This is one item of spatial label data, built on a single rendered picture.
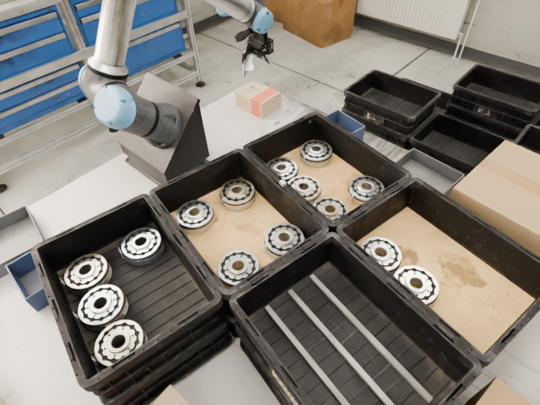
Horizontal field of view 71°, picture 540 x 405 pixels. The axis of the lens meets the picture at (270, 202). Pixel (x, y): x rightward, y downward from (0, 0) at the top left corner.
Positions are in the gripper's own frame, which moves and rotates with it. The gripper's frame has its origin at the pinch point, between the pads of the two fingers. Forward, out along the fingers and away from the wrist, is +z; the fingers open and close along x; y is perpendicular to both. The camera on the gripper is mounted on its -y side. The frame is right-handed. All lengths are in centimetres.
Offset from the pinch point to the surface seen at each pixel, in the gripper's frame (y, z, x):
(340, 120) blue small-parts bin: 36.2, 14.2, 11.1
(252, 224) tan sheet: 54, 4, -57
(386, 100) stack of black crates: 26, 38, 72
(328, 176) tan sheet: 58, 4, -28
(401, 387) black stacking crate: 106, 4, -67
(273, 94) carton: 6.9, 9.7, 2.9
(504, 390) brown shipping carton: 120, 1, -56
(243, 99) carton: -2.9, 11.7, -6.0
